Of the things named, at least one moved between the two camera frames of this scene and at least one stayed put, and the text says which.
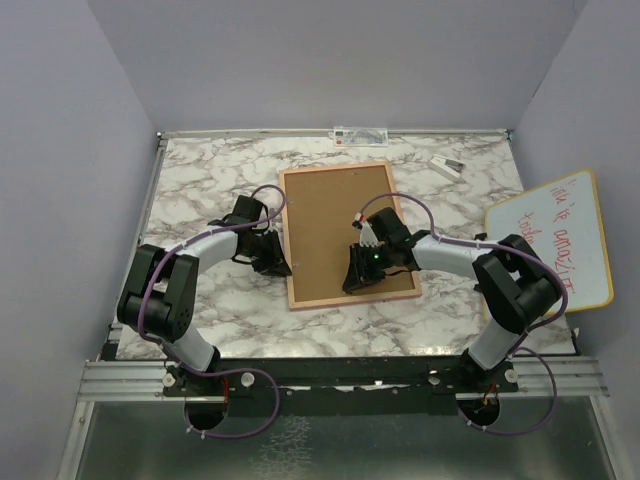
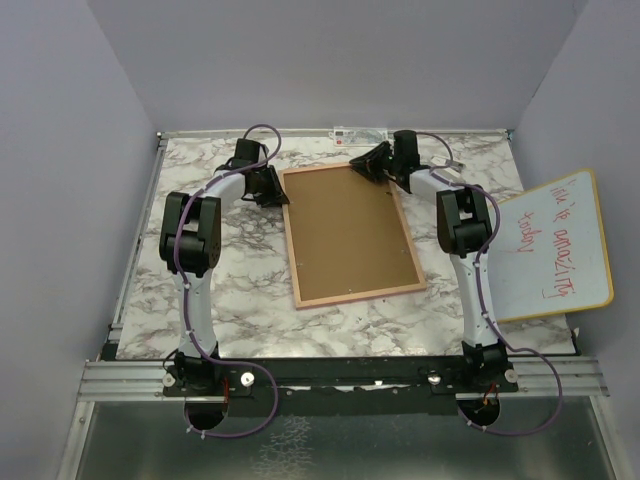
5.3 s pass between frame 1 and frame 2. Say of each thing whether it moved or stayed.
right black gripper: moved
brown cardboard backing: stayed
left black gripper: moved
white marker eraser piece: stayed
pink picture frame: stayed
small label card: stayed
